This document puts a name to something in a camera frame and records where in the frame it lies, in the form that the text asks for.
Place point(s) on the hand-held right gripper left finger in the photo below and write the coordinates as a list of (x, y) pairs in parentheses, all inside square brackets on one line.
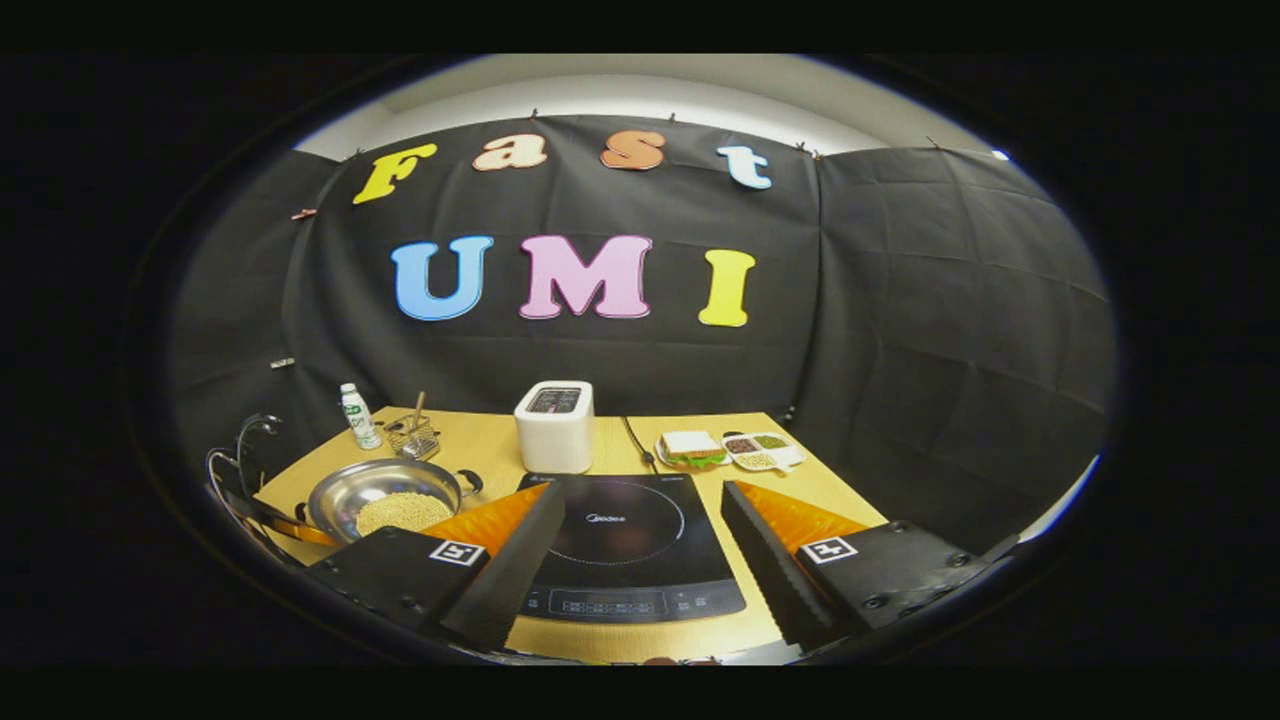
[(510, 570)]

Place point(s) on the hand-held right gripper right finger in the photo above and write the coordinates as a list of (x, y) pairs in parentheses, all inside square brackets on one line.
[(765, 560)]

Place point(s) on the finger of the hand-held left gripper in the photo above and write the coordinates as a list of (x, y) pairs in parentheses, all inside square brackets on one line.
[(295, 533)]

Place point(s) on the pile of soybeans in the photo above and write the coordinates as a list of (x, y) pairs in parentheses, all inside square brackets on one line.
[(400, 512)]

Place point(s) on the black induction cooktop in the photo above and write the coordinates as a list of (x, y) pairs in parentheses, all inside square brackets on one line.
[(620, 520)]

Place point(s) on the white divided dish of beans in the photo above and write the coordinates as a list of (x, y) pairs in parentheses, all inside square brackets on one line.
[(760, 452)]

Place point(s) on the white drink bottle green label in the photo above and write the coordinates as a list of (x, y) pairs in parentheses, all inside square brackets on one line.
[(360, 420)]

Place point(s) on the sandwich with lettuce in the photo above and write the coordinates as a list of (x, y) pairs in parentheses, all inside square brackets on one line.
[(690, 447)]

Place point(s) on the white toaster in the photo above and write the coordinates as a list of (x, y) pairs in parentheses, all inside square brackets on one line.
[(553, 440)]

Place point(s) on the white sandwich plate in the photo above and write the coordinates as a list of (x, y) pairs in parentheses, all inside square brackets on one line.
[(668, 462)]

